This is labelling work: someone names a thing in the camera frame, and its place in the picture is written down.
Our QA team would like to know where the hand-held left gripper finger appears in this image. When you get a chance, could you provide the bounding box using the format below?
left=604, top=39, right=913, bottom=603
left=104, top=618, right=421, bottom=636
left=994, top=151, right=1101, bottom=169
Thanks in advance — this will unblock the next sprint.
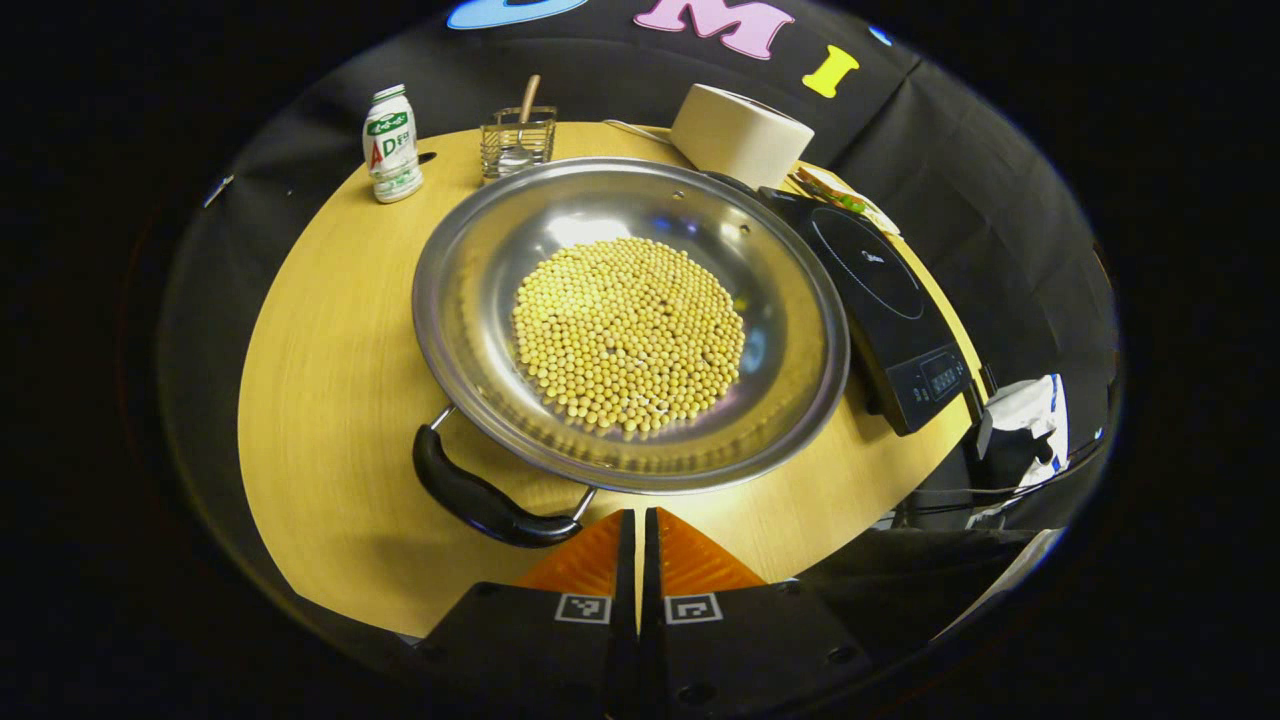
left=640, top=507, right=876, bottom=720
left=415, top=508, right=639, bottom=720

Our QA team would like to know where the steel pot with black handle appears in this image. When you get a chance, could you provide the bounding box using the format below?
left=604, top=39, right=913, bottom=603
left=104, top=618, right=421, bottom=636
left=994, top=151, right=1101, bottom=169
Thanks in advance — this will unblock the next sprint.
left=410, top=157, right=851, bottom=549

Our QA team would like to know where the black induction cooktop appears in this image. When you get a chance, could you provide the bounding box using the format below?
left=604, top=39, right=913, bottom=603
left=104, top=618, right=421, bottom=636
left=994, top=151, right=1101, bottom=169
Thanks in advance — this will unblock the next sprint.
left=705, top=170, right=991, bottom=436

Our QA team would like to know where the pile of yellow soybeans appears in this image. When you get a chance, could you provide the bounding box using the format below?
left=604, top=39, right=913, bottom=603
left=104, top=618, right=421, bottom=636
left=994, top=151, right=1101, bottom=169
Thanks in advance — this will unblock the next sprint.
left=512, top=237, right=747, bottom=441

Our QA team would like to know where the white cloth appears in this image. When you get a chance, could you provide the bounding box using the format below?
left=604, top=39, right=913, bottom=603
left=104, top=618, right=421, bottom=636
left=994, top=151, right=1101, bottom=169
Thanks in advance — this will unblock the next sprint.
left=985, top=375, right=1069, bottom=491

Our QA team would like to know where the white toaster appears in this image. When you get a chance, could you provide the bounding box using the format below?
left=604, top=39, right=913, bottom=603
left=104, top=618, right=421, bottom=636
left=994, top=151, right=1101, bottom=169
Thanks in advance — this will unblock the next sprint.
left=670, top=84, right=815, bottom=191

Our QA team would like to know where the white drink bottle green label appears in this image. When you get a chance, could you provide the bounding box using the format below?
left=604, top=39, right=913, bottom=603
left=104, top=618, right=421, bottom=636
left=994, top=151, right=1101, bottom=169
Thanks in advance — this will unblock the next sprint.
left=362, top=84, right=424, bottom=204

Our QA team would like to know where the metal wire utensil holder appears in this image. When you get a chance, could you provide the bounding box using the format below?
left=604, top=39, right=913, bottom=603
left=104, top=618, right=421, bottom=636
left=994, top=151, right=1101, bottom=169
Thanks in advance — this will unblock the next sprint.
left=480, top=106, right=557, bottom=181

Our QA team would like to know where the white toaster cable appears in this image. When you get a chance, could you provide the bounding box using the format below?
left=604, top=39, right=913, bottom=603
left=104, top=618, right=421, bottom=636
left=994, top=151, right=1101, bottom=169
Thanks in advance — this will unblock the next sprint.
left=603, top=119, right=674, bottom=145

